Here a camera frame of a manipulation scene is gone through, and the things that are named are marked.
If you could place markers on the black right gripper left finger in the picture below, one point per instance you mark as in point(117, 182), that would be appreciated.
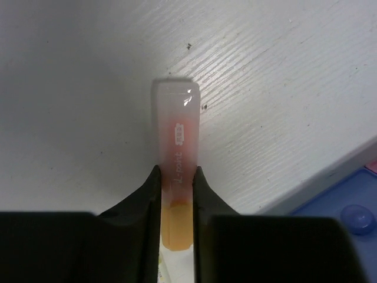
point(118, 245)

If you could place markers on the pink storage bin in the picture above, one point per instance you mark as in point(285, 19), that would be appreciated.
point(372, 166)

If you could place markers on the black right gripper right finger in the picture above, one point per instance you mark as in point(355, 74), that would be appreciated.
point(231, 247)

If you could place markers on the thin yellow pen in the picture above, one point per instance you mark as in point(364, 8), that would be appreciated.
point(163, 275)

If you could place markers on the dark blue storage bin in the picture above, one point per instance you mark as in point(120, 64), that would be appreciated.
point(352, 202)

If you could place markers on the orange cap pink highlighter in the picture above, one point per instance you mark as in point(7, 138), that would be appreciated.
point(176, 103)

